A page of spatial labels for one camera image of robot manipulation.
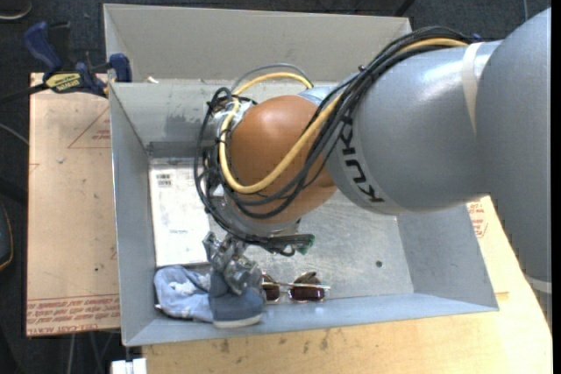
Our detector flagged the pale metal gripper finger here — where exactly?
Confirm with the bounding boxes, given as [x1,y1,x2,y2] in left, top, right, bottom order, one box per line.
[202,231,241,273]
[222,252,265,297]

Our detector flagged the blue shoe with white sole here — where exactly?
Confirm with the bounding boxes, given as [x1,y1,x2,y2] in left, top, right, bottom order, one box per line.
[207,270,267,330]

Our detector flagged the red-brown sunglasses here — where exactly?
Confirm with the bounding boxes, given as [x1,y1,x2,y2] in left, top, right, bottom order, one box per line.
[260,271,332,305]

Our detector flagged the white flat packet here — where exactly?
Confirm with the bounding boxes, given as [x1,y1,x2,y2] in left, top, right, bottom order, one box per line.
[147,164,212,268]

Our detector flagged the light blue cloth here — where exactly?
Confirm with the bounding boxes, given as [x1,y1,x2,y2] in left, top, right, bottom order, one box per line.
[153,265,216,322]

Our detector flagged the grey metal bin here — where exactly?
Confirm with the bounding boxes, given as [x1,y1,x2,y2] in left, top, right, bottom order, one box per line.
[103,3,500,348]

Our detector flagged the brown cardboard board, red print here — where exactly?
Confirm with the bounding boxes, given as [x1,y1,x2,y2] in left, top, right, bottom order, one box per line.
[25,72,122,338]

